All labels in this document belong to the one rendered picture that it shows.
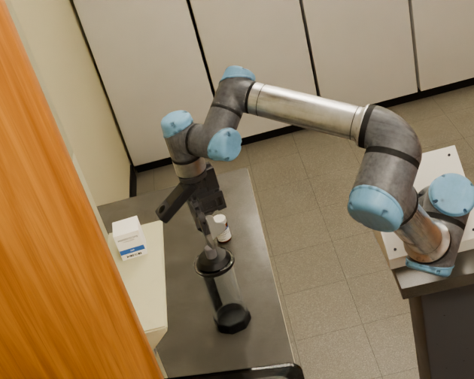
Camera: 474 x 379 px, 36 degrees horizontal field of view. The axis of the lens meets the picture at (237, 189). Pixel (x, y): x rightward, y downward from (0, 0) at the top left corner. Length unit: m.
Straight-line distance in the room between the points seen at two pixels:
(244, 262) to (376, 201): 0.84
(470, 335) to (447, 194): 0.58
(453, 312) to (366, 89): 2.59
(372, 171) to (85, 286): 0.67
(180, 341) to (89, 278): 1.00
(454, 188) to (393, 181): 0.43
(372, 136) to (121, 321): 0.69
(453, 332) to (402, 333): 0.95
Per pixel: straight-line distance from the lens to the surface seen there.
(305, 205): 4.04
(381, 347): 3.20
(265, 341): 1.99
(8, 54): 0.93
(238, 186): 2.59
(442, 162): 2.17
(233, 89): 1.66
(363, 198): 1.51
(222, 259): 1.90
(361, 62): 4.56
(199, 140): 1.65
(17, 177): 1.01
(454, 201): 1.91
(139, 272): 1.40
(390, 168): 1.52
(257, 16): 4.32
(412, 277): 2.09
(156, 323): 1.28
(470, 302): 2.25
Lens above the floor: 2.35
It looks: 33 degrees down
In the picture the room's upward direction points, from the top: 16 degrees counter-clockwise
